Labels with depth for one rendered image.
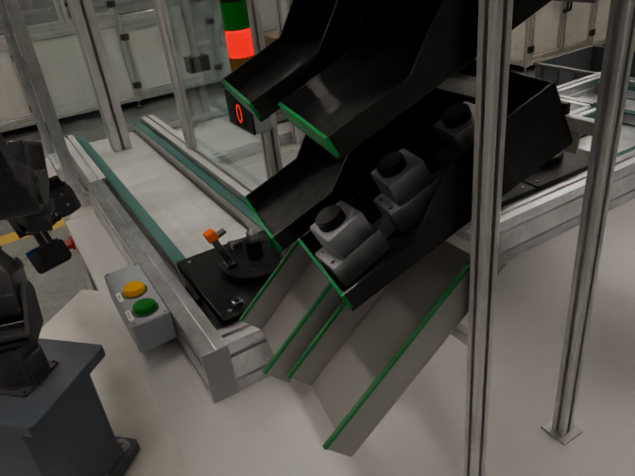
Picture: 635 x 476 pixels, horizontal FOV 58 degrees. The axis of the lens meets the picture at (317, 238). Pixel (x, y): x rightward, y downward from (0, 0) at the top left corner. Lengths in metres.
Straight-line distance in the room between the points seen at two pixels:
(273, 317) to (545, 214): 0.68
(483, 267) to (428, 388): 0.41
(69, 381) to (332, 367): 0.33
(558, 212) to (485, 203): 0.80
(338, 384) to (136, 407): 0.40
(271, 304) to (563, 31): 5.67
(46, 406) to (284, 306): 0.34
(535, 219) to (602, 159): 0.62
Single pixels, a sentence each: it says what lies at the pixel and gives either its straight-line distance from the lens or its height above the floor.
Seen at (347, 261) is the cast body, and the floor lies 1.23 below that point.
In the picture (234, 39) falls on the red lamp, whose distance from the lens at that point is 1.14.
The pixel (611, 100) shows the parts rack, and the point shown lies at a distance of 0.65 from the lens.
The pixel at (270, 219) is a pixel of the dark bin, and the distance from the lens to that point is 0.74.
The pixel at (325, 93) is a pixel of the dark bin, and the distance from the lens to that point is 0.61.
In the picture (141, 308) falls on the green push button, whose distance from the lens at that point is 1.04.
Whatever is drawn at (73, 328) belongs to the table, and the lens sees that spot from 1.27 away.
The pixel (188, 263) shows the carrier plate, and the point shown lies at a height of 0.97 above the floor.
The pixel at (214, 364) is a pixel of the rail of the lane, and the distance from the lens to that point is 0.93.
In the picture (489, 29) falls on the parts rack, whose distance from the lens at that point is 0.50.
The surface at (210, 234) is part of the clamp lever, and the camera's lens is 1.00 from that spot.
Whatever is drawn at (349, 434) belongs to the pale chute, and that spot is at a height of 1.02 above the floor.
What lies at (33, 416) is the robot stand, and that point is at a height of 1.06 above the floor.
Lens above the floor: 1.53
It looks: 29 degrees down
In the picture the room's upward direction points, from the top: 7 degrees counter-clockwise
